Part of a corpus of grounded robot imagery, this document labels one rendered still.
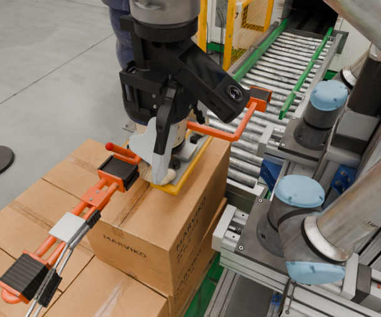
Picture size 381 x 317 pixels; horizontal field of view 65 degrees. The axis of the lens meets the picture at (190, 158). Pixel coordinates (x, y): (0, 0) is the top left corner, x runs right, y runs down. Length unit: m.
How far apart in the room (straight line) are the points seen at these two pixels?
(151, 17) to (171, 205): 0.86
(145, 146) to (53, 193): 1.44
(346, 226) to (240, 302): 1.17
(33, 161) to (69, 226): 2.11
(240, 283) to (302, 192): 1.08
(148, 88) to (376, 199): 0.42
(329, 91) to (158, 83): 0.89
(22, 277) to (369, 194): 0.71
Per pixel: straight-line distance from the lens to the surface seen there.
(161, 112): 0.36
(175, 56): 0.35
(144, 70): 0.39
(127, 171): 0.89
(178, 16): 0.33
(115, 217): 1.11
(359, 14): 0.52
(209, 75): 0.36
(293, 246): 0.72
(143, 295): 1.40
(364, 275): 1.06
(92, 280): 1.47
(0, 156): 3.04
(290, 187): 0.79
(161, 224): 1.07
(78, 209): 0.85
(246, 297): 1.76
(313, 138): 1.24
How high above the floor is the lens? 1.84
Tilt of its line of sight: 45 degrees down
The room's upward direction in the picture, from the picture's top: straight up
